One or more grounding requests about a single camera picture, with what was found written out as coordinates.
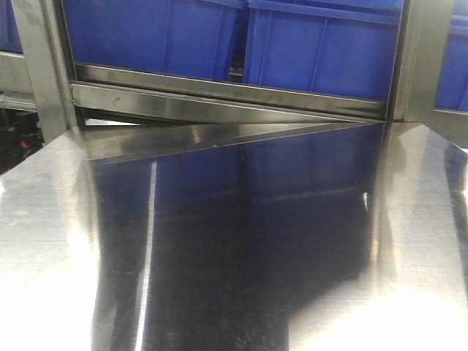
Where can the blue plastic bin left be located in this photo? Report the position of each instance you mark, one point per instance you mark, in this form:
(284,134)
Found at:
(185,38)

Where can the blue plastic bin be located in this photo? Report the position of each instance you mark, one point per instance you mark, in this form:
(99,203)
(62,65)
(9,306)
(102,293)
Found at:
(185,38)
(326,47)

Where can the blue plastic bin right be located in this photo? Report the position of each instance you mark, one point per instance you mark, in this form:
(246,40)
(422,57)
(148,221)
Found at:
(326,47)

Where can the blue bin far right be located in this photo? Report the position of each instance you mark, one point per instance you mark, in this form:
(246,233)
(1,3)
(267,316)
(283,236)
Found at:
(452,90)

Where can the blue bin far left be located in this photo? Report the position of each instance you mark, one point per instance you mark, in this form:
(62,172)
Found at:
(10,40)

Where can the stainless steel shelf frame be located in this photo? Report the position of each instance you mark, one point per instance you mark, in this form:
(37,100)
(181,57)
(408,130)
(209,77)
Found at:
(63,90)

